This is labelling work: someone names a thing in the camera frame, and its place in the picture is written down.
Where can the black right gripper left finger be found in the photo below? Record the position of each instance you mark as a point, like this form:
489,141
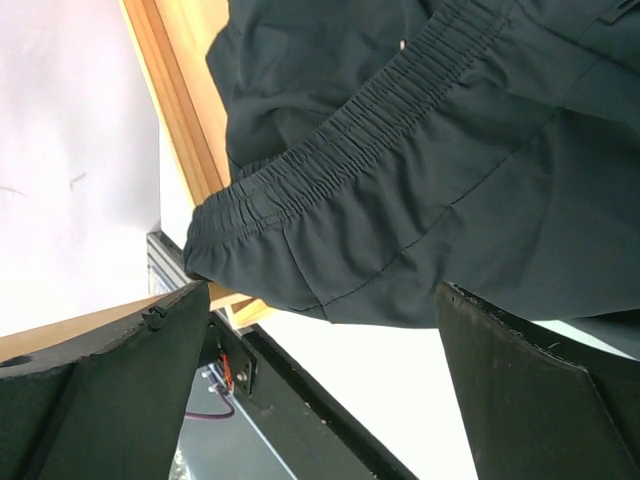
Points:
102,396

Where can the wooden rack base tray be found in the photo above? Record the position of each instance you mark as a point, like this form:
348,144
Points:
111,128

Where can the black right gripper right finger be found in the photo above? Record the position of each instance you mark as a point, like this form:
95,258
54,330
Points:
536,404

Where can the dark green shorts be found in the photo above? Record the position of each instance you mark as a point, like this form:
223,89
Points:
380,148

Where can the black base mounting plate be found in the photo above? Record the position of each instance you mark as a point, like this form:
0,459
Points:
315,436

